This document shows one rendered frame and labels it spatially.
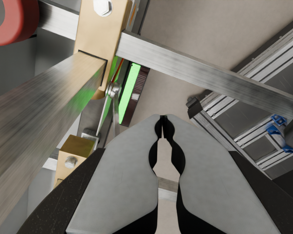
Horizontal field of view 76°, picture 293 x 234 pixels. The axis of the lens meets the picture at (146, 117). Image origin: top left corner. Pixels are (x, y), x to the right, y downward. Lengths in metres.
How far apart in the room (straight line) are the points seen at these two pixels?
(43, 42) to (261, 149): 1.21
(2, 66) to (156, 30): 0.81
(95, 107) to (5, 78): 0.20
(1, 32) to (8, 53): 0.24
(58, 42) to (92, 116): 0.20
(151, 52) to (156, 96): 0.97
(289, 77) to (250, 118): 0.26
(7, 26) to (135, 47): 0.13
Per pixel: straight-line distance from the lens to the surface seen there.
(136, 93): 0.45
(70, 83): 0.17
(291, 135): 0.24
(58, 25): 0.28
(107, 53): 0.25
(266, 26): 1.26
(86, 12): 0.25
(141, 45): 0.25
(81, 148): 0.37
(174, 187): 0.42
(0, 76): 0.50
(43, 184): 0.88
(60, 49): 0.55
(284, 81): 1.14
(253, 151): 1.32
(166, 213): 2.05
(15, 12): 0.24
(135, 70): 0.43
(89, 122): 0.51
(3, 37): 0.26
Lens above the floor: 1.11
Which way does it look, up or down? 60 degrees down
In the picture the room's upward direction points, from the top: 176 degrees counter-clockwise
